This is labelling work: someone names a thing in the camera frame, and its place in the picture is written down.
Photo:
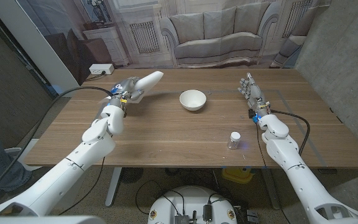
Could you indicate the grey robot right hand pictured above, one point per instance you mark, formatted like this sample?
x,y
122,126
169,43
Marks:
x,y
255,95

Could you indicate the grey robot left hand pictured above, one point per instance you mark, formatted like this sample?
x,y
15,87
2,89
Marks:
x,y
124,90

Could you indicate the white paper sheet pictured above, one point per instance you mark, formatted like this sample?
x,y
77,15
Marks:
x,y
151,79

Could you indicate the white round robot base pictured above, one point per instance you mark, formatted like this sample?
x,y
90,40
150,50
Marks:
x,y
191,200

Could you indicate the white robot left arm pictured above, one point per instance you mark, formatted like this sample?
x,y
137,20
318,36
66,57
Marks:
x,y
67,174

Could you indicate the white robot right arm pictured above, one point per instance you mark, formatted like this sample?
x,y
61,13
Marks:
x,y
303,180

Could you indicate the small clear bottle white cap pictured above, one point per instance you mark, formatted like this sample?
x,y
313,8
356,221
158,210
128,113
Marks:
x,y
234,140

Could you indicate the white ceramic bowl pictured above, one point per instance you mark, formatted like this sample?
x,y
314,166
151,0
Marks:
x,y
193,99

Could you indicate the white power strip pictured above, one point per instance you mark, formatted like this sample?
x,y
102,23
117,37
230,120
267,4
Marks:
x,y
101,68

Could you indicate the printed living room backdrop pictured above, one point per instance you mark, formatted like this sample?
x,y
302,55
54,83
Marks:
x,y
216,31

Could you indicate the yellow plastic object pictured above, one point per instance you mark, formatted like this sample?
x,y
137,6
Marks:
x,y
237,175

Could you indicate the black round floor fan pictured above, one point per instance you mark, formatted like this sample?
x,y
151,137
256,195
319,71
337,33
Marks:
x,y
131,175

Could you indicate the white metal table leg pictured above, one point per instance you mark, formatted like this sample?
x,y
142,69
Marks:
x,y
113,186
272,189

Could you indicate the white robot torso edge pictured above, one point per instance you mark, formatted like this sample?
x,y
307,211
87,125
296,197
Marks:
x,y
42,220

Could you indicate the white wall pillar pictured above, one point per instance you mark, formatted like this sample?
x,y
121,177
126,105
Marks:
x,y
42,53

